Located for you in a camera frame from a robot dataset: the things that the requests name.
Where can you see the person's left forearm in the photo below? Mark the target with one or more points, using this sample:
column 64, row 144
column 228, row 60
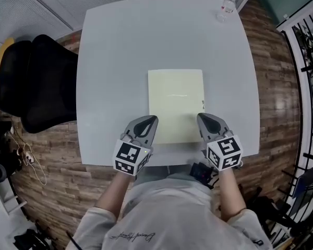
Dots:
column 112, row 194

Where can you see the black wheeled base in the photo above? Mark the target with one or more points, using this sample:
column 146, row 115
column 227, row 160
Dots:
column 31, row 239

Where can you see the grey-blue panel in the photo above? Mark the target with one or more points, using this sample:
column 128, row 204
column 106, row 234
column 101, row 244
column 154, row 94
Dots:
column 307, row 181

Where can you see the person's white shirt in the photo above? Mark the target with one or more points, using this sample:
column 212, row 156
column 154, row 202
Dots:
column 172, row 217

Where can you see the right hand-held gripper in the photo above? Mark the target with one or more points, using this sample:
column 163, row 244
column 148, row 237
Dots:
column 224, row 152

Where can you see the black metal railing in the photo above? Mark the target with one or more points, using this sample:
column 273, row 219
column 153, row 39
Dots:
column 310, row 67

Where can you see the white power strip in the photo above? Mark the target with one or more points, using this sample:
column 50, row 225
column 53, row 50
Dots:
column 29, row 157

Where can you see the person's right forearm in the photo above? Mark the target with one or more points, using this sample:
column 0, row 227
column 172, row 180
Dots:
column 230, row 194

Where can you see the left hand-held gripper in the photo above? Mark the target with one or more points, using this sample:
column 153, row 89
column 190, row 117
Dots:
column 127, row 157

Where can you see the pale yellow paper sheet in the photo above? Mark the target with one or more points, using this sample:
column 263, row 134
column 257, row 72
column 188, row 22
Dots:
column 174, row 105

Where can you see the person's blue jeans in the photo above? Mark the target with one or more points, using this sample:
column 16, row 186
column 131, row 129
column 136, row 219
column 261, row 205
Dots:
column 159, row 172

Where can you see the clear plastic water bottle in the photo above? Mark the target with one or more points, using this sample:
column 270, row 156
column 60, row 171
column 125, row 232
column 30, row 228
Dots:
column 226, row 8

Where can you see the black mesh office chair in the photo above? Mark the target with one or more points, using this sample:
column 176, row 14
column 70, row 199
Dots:
column 41, row 87

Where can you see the white low shelf unit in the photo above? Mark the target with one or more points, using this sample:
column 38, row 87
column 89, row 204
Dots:
column 5, row 199

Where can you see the black waist device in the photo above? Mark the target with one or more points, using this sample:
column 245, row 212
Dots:
column 200, row 173

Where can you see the light grey table top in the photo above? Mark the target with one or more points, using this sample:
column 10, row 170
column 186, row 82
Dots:
column 146, row 40

